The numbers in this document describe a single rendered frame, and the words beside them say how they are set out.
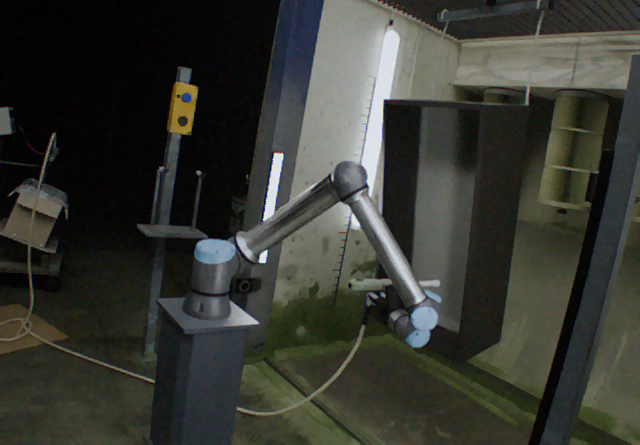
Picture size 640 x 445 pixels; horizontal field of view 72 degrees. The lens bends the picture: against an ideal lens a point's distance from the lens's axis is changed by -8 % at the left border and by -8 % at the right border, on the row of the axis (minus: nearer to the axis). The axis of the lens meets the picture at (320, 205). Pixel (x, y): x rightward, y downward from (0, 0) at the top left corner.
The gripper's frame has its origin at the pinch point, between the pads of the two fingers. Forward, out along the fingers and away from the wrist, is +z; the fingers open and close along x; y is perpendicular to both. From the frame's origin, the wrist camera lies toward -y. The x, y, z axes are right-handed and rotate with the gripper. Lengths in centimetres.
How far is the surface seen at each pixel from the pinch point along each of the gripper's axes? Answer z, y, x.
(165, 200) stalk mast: 97, -6, -73
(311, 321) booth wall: 81, 67, 22
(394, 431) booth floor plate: -15, 73, 24
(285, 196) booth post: 88, -14, -7
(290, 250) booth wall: 84, 18, 0
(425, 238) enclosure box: 43, -7, 63
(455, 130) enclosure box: 35, -71, 57
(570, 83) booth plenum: 33, -110, 140
